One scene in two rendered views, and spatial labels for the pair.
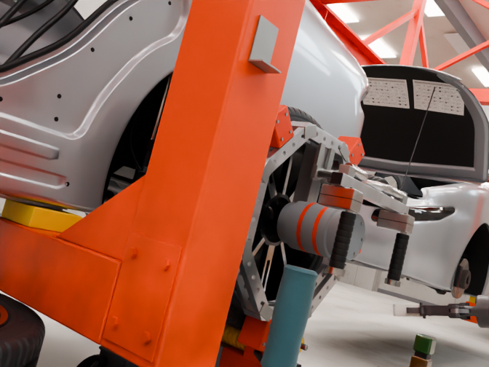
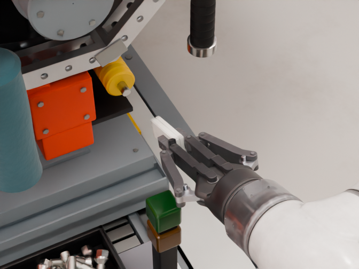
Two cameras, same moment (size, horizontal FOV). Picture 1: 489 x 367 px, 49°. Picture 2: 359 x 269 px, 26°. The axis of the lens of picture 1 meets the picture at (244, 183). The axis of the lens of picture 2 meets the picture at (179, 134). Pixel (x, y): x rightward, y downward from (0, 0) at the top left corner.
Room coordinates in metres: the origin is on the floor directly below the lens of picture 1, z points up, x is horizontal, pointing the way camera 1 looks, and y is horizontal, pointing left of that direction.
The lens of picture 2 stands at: (0.71, -0.79, 1.52)
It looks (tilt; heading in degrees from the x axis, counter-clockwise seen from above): 48 degrees down; 24
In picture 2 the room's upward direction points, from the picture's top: straight up
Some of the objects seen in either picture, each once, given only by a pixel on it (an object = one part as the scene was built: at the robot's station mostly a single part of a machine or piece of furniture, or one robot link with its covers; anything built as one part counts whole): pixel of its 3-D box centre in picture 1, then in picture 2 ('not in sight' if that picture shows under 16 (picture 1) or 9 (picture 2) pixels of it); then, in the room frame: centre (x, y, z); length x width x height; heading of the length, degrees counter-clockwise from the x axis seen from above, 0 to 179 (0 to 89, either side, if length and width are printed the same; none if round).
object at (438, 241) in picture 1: (439, 216); not in sight; (6.01, -2.21, 1.49); 4.95 x 1.86 x 1.59; 141
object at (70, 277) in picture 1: (79, 234); not in sight; (1.27, 0.34, 0.69); 0.52 x 0.17 x 0.35; 51
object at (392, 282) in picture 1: (397, 258); (202, 6); (1.52, -0.47, 0.83); 0.04 x 0.04 x 0.16
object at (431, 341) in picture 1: (424, 344); (163, 211); (1.30, -0.51, 0.64); 0.04 x 0.04 x 0.04; 51
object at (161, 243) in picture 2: (420, 365); (164, 231); (1.30, -0.51, 0.59); 0.04 x 0.04 x 0.04; 51
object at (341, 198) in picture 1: (340, 197); not in sight; (1.28, -0.23, 0.93); 0.09 x 0.05 x 0.05; 51
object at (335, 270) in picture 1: (342, 241); not in sight; (1.26, -0.25, 0.83); 0.04 x 0.04 x 0.16
